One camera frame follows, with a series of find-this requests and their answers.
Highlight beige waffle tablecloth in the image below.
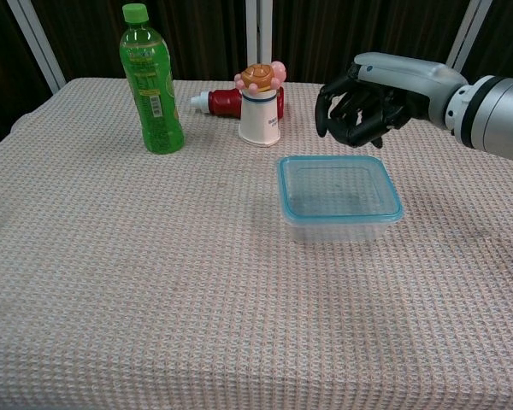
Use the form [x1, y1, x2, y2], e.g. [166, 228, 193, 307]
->
[0, 77, 513, 410]

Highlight black pleated curtain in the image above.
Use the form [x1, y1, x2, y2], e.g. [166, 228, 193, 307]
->
[0, 0, 513, 157]

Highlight green drink bottle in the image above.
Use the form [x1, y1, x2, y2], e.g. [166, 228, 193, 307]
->
[118, 3, 186, 155]

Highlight small orange-topped cup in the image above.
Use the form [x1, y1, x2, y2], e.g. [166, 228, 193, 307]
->
[238, 87, 282, 147]

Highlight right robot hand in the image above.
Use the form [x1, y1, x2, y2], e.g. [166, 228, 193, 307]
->
[315, 51, 469, 149]

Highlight pink hamburger toy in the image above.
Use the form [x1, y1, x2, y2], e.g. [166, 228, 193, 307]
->
[233, 61, 288, 94]

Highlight white frame post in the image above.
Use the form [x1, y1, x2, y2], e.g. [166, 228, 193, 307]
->
[6, 0, 68, 94]
[245, 0, 274, 69]
[446, 0, 495, 76]

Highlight red ketchup bottle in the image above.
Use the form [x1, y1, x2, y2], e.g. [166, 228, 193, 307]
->
[190, 87, 286, 119]

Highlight clear plastic container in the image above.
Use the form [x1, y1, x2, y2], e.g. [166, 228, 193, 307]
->
[285, 215, 398, 244]

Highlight blue translucent lid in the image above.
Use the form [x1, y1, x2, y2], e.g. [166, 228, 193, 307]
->
[276, 155, 405, 226]

